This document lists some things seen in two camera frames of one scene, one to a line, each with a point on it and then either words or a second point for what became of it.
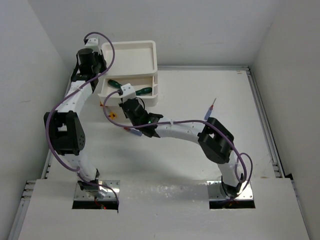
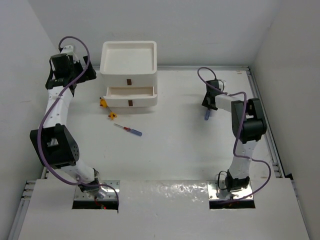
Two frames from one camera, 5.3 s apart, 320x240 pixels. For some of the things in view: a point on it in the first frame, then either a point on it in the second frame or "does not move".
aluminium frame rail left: x=27 y=194 does not move
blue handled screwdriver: x=208 y=113 does not move
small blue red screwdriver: x=134 y=130 does not move
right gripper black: x=138 y=99 to x=205 y=103
